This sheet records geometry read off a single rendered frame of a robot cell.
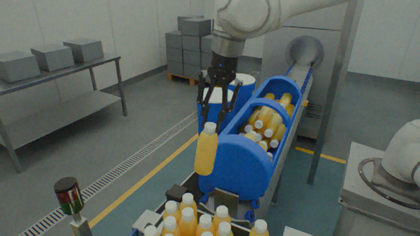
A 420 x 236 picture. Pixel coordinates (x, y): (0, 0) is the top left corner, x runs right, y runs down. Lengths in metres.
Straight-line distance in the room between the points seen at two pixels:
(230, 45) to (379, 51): 5.37
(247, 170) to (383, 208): 0.51
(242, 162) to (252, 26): 0.64
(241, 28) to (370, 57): 5.55
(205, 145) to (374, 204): 0.68
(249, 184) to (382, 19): 5.12
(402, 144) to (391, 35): 4.85
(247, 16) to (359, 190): 0.86
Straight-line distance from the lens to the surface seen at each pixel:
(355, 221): 1.27
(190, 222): 0.94
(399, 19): 5.88
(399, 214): 1.18
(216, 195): 1.06
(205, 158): 0.82
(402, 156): 1.15
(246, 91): 2.13
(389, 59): 5.99
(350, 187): 1.14
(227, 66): 0.69
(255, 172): 1.01
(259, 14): 0.48
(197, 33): 4.60
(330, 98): 2.32
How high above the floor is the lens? 1.78
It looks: 27 degrees down
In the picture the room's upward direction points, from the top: straight up
